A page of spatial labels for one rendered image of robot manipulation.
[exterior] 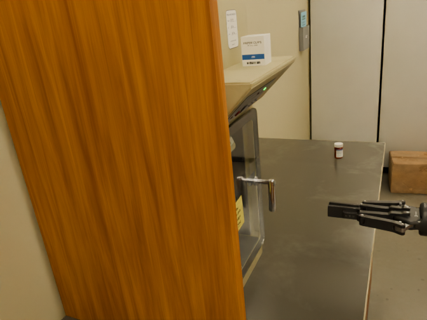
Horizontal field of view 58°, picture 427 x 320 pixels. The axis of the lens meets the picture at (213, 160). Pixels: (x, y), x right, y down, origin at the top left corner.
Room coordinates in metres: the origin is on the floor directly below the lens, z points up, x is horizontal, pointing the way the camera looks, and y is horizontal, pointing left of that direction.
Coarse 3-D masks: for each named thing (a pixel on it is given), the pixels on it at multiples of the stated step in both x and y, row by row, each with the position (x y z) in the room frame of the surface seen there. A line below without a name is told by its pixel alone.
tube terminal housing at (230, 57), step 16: (224, 0) 0.86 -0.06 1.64; (240, 0) 0.94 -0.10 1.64; (224, 16) 0.85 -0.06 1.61; (240, 16) 0.94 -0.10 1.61; (224, 32) 0.85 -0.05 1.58; (240, 32) 0.93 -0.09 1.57; (224, 48) 0.84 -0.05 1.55; (240, 48) 0.92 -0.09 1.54; (224, 64) 0.83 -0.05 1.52; (256, 256) 0.93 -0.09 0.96
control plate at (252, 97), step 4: (272, 80) 0.82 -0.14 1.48; (268, 84) 0.82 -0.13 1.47; (260, 88) 0.75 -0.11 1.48; (256, 92) 0.74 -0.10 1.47; (260, 92) 0.80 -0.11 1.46; (248, 96) 0.69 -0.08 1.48; (252, 96) 0.74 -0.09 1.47; (256, 96) 0.80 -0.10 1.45; (244, 100) 0.68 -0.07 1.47; (248, 100) 0.74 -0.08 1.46; (252, 100) 0.81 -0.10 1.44; (244, 104) 0.73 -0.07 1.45; (240, 108) 0.73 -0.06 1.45; (236, 112) 0.73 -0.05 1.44; (228, 120) 0.71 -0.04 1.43
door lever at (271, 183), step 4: (256, 176) 0.93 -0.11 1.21; (256, 180) 0.92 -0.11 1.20; (260, 180) 0.91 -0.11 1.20; (264, 180) 0.91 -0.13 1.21; (268, 180) 0.90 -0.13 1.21; (272, 180) 0.90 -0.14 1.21; (256, 184) 0.92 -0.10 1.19; (268, 184) 0.90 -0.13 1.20; (272, 184) 0.89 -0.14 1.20; (268, 188) 0.90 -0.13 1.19; (272, 188) 0.89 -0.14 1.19; (268, 192) 0.90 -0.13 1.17; (272, 192) 0.89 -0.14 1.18; (268, 196) 0.90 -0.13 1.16; (272, 196) 0.89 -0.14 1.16; (272, 200) 0.89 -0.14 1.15; (272, 204) 0.89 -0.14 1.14; (272, 208) 0.89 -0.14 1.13
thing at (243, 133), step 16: (256, 112) 0.96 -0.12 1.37; (240, 128) 0.86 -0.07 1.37; (256, 128) 0.95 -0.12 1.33; (240, 144) 0.85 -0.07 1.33; (256, 144) 0.94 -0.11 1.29; (240, 160) 0.84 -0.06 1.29; (256, 160) 0.94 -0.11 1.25; (240, 176) 0.83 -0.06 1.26; (240, 192) 0.83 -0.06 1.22; (256, 192) 0.92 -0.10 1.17; (256, 208) 0.91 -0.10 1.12; (256, 224) 0.91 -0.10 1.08; (240, 240) 0.81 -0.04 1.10; (256, 240) 0.90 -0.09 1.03; (240, 256) 0.80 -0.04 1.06
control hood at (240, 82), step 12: (276, 60) 0.87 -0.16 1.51; (288, 60) 0.87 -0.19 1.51; (228, 72) 0.77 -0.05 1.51; (240, 72) 0.75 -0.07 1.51; (252, 72) 0.74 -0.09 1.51; (264, 72) 0.72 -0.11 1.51; (276, 72) 0.78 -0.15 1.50; (228, 84) 0.66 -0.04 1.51; (240, 84) 0.65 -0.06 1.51; (252, 84) 0.64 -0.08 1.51; (264, 84) 0.77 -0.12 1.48; (228, 96) 0.66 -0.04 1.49; (240, 96) 0.65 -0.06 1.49; (228, 108) 0.66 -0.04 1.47
